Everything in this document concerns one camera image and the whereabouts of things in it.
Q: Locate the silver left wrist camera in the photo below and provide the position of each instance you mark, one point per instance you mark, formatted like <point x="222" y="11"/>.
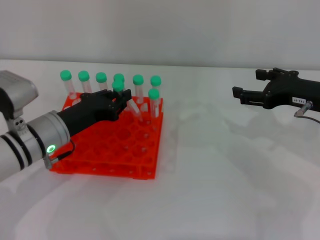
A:
<point x="17" y="92"/>

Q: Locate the orange red test tube rack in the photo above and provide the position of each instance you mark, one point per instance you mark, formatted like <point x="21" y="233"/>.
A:
<point x="120" y="150"/>

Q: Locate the green capped clear test tube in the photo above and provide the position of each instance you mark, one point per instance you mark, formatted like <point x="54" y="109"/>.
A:
<point x="101" y="77"/>
<point x="119" y="76"/>
<point x="66" y="75"/>
<point x="84" y="76"/>
<point x="156" y="81"/>
<point x="138" y="80"/>
<point x="153" y="95"/>
<point x="118" y="86"/>

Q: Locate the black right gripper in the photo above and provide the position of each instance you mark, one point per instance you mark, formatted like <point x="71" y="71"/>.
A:
<point x="290" y="92"/>

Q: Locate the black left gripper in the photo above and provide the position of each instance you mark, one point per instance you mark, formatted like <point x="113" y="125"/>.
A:
<point x="87" y="112"/>

